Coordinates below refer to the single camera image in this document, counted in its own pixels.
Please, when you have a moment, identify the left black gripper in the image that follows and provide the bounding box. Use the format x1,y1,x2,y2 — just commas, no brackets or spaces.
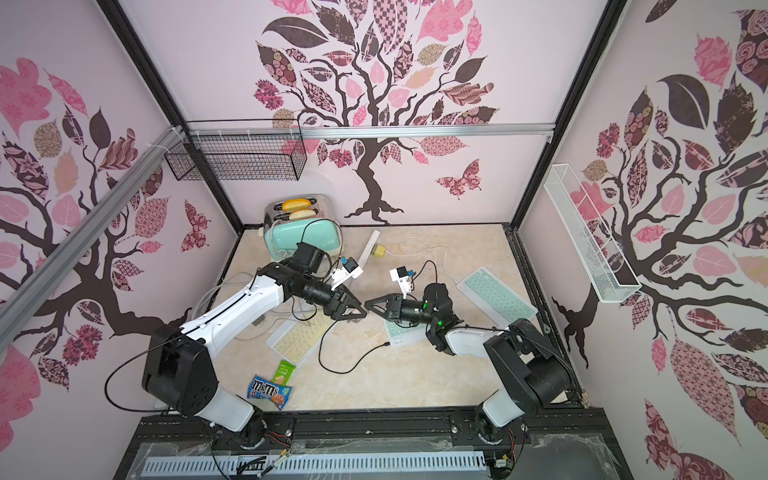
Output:
293,275,365,322

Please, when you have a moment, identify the green wireless keyboard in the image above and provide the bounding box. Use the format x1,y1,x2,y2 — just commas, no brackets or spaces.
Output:
383,320,426,347

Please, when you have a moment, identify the black charging cable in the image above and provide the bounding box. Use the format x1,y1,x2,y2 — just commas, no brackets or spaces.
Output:
317,311,421,376

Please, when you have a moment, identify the white power strip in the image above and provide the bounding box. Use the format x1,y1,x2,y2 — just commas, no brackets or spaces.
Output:
358,230,381,269

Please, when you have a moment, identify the yellow wireless keyboard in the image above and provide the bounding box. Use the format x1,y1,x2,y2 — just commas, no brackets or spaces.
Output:
266,314,334,367

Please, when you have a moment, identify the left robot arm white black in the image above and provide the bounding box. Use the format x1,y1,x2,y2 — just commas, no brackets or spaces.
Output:
141,242,367,448

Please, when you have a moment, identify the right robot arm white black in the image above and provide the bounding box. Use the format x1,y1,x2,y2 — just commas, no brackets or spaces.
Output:
364,283,573,445

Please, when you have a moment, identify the green snack packet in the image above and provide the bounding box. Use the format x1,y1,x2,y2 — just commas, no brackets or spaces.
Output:
272,360,296,386

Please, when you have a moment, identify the mint green toaster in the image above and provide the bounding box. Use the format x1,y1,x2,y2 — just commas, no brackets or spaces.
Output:
263,194,343,260

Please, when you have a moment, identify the blue m&m's candy bag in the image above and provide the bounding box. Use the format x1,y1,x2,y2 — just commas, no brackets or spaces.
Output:
247,375,292,411

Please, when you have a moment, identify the yellow bread slice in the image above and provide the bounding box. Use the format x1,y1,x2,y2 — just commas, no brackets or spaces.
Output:
281,198,312,212

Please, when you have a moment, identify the white charging cable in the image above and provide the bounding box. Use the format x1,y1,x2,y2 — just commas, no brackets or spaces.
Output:
385,237,463,283

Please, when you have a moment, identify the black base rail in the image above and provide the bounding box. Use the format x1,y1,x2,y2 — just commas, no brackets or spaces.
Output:
134,406,607,448

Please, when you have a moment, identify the black wire basket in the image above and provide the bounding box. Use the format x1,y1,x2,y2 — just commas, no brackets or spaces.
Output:
164,120,308,181

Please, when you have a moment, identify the white vented cable duct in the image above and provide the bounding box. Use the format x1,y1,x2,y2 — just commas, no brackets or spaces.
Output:
132,451,487,479

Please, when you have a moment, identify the white wire shelf basket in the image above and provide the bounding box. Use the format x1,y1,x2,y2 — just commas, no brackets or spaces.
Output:
544,164,641,303

